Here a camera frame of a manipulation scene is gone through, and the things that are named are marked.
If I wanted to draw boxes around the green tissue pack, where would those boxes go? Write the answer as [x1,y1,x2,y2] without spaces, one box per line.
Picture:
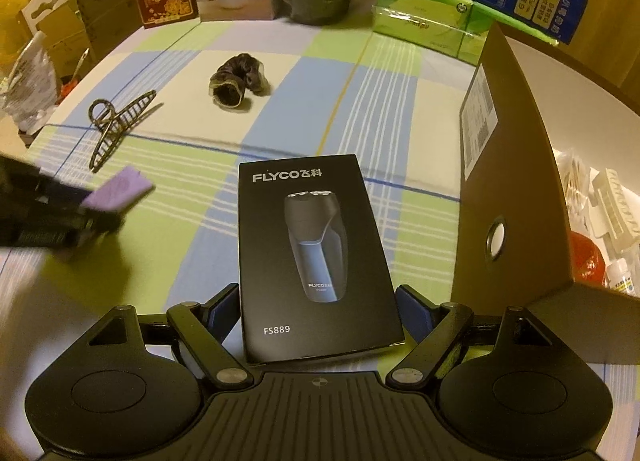
[372,0,473,49]
[457,0,506,66]

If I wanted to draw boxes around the large brown cardboard box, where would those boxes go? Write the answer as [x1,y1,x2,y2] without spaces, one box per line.
[450,21,640,298]

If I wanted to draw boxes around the dark metal hair claw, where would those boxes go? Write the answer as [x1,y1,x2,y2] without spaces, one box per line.
[87,90,158,172]

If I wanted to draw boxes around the red snack packet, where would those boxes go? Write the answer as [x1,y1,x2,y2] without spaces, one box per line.
[567,233,608,287]

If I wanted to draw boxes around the checked cloth desktop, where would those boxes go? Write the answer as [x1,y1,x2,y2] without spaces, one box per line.
[0,18,506,442]

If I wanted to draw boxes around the cardboard box with white tab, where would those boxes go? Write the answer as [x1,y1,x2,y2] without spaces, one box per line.
[20,0,91,86]

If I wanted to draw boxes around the black shaver box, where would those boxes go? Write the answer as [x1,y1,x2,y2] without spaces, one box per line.
[237,153,406,364]

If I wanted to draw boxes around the small purple case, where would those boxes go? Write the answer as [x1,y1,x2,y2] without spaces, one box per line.
[82,166,153,214]

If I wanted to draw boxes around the bag of cotton swabs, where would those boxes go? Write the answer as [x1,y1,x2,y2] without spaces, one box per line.
[555,148,601,237]

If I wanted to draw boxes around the clear crumpled plastic bag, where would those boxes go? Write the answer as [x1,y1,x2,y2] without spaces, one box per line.
[0,31,66,134]

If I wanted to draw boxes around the blue tissue pack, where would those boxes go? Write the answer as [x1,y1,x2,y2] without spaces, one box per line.
[604,261,640,297]

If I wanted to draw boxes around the thin metal tool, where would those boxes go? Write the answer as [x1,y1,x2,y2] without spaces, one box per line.
[72,48,91,84]

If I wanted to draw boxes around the white hair claw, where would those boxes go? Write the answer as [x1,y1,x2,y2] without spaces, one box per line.
[590,168,640,262]

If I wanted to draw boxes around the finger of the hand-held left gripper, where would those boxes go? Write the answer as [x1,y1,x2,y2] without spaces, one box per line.
[37,172,98,204]
[55,206,126,262]

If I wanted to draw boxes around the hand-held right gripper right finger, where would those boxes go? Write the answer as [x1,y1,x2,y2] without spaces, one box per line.
[385,286,556,384]

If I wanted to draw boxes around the brown hair scrunchie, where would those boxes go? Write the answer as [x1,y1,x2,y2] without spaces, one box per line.
[207,53,271,109]

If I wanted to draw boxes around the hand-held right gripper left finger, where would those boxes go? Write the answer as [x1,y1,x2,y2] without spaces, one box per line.
[87,283,256,384]

